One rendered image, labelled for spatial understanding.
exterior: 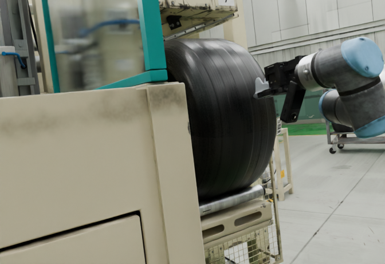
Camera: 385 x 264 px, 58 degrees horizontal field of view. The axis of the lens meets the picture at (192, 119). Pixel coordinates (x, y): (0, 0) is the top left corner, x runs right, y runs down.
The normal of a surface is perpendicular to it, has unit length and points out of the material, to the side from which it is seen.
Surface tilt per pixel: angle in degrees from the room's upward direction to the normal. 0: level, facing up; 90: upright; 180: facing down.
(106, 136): 90
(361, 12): 90
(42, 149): 90
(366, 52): 78
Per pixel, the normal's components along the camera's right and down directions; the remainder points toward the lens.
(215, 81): 0.18, -0.36
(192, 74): -0.31, -0.34
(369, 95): -0.13, 0.17
